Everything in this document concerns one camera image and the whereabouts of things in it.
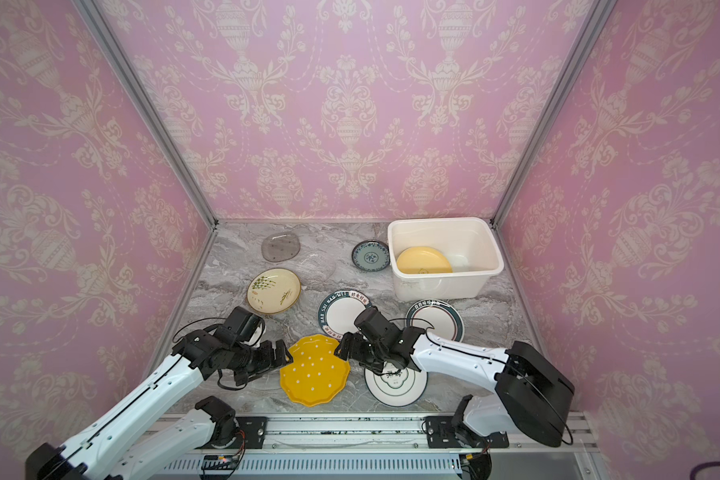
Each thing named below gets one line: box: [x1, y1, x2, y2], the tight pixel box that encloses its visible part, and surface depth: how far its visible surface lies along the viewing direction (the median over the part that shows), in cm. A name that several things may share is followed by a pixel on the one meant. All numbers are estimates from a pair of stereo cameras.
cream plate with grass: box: [246, 268, 302, 315], surface depth 102 cm
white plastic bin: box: [387, 217, 505, 302], surface depth 100 cm
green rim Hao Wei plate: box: [318, 289, 372, 341], surface depth 99 cm
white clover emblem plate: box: [364, 362, 428, 407], surface depth 82 cm
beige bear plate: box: [396, 246, 454, 274], surface depth 108 cm
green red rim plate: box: [405, 298, 465, 342], surface depth 96 cm
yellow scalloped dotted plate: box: [280, 334, 351, 407], surface depth 85 cm
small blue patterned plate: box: [352, 240, 391, 272], surface depth 112 cm
